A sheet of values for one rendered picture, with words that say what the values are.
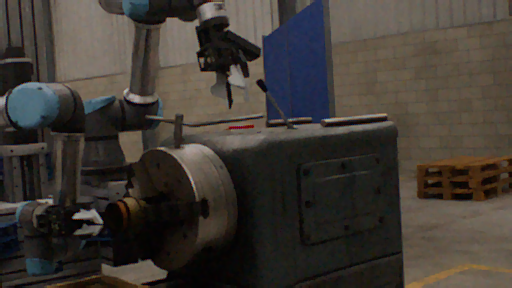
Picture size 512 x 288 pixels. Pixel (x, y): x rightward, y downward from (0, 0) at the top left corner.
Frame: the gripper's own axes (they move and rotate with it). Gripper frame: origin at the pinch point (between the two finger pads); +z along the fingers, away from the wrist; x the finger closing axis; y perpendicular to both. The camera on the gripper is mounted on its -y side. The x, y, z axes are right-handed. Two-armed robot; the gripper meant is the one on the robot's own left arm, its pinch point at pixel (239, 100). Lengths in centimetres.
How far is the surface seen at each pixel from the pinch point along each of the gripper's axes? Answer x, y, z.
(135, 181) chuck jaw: -23.7, 19.0, 13.2
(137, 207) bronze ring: -18.7, 23.3, 20.2
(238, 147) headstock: -6.8, -2.4, 10.5
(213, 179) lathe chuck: -7.5, 7.4, 17.5
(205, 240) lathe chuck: -10.8, 11.4, 31.5
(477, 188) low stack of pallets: -354, -683, 33
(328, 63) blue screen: -288, -390, -106
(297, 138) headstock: 1.7, -15.1, 11.4
